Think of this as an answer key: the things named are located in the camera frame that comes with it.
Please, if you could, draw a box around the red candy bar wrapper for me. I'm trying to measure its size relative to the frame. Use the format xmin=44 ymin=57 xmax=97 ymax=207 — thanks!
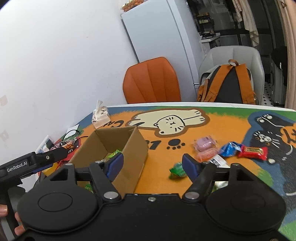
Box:
xmin=237 ymin=145 xmax=268 ymax=161

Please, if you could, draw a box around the white labelled snack pack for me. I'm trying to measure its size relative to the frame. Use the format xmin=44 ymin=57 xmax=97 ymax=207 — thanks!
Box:
xmin=209 ymin=155 xmax=230 ymax=168

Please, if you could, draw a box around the colourful cartoon table mat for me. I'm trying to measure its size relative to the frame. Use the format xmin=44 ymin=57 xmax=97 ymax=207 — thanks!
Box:
xmin=34 ymin=105 xmax=296 ymax=237

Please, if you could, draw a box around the bag of oranges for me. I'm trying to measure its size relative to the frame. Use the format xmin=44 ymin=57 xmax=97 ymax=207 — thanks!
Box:
xmin=121 ymin=0 xmax=144 ymax=12

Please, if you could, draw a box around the green snack packet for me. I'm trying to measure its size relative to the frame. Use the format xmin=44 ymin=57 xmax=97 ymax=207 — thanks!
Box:
xmin=104 ymin=149 xmax=122 ymax=160

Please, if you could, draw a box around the orange-red jelly snack packet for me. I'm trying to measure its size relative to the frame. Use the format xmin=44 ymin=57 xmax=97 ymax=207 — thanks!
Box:
xmin=197 ymin=147 xmax=219 ymax=163

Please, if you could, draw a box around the orange black backpack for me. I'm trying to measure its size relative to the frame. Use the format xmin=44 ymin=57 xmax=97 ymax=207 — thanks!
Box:
xmin=197 ymin=59 xmax=259 ymax=105

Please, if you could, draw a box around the pink snack packet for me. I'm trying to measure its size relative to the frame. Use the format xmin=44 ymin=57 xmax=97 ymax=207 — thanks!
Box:
xmin=193 ymin=136 xmax=217 ymax=152

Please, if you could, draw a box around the green candy wrapper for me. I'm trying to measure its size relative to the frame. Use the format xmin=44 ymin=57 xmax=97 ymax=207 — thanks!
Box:
xmin=169 ymin=162 xmax=187 ymax=179

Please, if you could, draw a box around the left hand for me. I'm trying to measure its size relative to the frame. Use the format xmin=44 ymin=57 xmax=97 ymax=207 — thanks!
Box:
xmin=0 ymin=204 xmax=25 ymax=237

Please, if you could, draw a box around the white paper sheet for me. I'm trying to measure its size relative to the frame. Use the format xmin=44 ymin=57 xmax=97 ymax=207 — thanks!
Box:
xmin=66 ymin=124 xmax=79 ymax=136

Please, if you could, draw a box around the blue snack wrapper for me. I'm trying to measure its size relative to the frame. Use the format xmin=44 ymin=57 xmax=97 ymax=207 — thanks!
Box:
xmin=219 ymin=142 xmax=242 ymax=157

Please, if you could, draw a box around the brown cardboard box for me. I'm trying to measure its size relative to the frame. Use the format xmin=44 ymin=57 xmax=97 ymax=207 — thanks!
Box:
xmin=42 ymin=126 xmax=148 ymax=196

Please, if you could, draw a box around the tissue pack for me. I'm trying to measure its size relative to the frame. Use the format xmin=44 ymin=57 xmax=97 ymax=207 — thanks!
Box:
xmin=91 ymin=100 xmax=110 ymax=129

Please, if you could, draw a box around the pink curtain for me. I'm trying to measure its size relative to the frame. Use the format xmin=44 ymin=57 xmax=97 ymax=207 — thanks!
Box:
xmin=276 ymin=0 xmax=296 ymax=110

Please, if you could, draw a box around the grey armchair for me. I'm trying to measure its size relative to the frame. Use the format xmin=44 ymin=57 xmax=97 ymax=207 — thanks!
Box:
xmin=197 ymin=46 xmax=264 ymax=105

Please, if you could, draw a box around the orange chair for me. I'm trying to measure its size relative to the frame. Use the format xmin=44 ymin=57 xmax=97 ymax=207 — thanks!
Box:
xmin=122 ymin=57 xmax=181 ymax=104

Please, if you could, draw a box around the black cable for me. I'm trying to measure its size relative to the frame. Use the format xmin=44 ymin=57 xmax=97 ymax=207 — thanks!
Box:
xmin=55 ymin=129 xmax=90 ymax=149

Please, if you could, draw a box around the white hanging towel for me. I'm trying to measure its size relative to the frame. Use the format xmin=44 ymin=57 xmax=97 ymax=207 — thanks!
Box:
xmin=239 ymin=0 xmax=259 ymax=47

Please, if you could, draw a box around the red snack packet left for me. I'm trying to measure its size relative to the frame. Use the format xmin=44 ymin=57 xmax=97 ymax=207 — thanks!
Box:
xmin=55 ymin=140 xmax=79 ymax=153

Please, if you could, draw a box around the white power strip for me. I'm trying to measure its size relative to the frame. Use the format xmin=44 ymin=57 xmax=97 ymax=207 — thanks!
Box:
xmin=35 ymin=135 xmax=54 ymax=154

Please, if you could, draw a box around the white refrigerator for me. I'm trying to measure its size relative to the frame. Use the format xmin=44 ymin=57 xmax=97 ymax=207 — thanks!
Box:
xmin=121 ymin=1 xmax=205 ymax=102

